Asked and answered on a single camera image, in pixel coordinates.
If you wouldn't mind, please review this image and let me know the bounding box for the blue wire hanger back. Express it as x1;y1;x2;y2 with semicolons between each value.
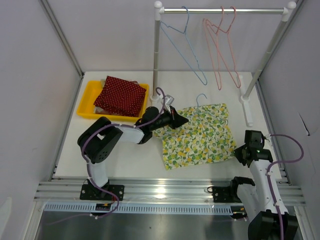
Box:
159;6;208;86

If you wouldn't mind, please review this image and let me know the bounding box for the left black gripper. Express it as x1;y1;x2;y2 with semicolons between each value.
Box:
150;105;188;131

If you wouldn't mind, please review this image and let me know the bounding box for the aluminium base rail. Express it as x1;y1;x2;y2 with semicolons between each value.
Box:
34;178;306;215

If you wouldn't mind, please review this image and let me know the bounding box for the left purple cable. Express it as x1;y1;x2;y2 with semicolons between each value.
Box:
47;87;171;223

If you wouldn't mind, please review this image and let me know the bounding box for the yellow plastic tray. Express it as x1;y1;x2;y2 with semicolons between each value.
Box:
76;80;150;123

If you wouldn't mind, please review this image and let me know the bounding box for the red polka dot cloth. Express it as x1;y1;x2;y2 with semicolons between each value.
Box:
94;76;146;117

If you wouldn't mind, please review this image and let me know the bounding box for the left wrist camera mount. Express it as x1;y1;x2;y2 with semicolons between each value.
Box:
163;95;175;107

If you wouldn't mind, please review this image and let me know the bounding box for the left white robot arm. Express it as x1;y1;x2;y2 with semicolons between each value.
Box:
77;106;189;201

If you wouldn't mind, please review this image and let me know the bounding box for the pink wire hanger left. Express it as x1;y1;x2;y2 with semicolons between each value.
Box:
202;7;224;91

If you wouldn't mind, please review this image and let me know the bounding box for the blue wire hanger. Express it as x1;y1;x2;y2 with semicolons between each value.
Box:
159;6;208;86
179;93;229;128

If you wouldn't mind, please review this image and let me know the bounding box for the silver clothes rack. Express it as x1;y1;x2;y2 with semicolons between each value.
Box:
150;0;297;127

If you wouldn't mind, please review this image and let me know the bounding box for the pink wire hanger right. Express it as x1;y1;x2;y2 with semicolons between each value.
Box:
206;6;242;91

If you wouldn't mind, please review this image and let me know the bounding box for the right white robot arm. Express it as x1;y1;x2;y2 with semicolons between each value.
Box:
207;130;299;240

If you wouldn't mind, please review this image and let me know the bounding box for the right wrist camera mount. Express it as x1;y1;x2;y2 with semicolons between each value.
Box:
261;134;272;143

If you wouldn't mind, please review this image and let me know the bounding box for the pink wire hanger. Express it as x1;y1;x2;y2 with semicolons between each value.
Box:
206;6;242;91
202;7;224;91

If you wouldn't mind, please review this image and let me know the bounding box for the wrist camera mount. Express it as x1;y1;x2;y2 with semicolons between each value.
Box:
261;134;272;143
163;95;175;107

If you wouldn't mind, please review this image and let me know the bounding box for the lemon print skirt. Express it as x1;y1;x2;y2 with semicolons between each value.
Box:
153;103;237;170

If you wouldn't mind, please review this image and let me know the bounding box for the blue wire hanger front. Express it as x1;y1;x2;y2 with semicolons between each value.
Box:
179;93;229;128

